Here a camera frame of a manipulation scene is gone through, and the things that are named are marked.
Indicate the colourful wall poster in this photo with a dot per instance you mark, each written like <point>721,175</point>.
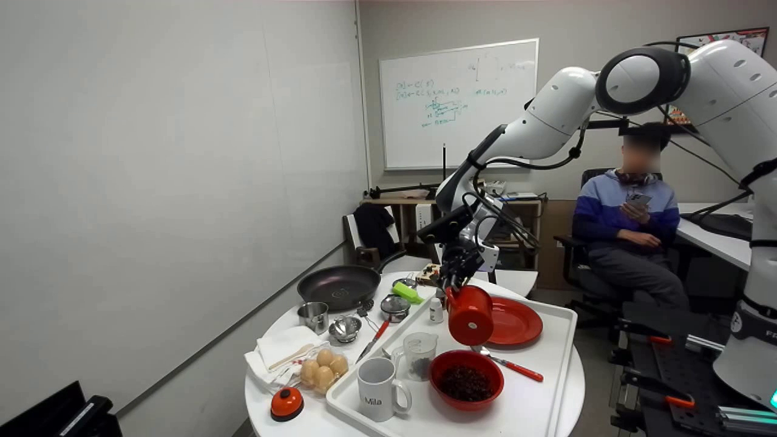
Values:
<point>731,35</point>

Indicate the white mug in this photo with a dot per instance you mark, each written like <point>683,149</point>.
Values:
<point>377,393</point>

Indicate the black jacket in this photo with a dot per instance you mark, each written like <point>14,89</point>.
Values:
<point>375,232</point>

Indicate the seated person in blue jacket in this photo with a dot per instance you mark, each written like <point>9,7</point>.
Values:
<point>622,232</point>

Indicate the white paper napkins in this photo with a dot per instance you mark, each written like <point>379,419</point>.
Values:
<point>280,343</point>

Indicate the green plastic tool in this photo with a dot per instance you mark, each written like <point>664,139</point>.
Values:
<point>407,293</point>

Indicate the black office chair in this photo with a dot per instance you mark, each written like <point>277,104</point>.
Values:
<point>587,283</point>

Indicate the red plate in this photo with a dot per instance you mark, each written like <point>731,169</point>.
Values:
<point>513,321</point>

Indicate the black boom stand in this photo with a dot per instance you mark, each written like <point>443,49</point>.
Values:
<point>397,194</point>

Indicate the small steel bowl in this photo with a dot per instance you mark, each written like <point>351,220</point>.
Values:
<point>345,332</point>

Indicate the white desk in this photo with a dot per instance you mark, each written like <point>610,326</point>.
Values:
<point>717,239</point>

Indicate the white plastic tray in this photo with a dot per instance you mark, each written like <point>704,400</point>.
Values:
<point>550,398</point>

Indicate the small seasoning bottle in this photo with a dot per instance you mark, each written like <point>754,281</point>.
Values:
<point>436,311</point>

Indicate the red mug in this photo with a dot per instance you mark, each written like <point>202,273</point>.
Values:
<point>471,320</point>

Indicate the red bowl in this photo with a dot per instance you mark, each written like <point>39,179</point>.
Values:
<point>468,400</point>

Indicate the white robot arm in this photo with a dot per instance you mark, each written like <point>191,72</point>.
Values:
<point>559,113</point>

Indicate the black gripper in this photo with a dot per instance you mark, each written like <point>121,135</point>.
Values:
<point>462,256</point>

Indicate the whiteboard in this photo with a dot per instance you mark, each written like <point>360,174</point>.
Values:
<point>462,98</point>

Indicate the black frying pan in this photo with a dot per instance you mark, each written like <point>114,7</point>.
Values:
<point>335,287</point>

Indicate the small steel cup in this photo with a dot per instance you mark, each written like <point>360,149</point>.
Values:
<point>312,316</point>

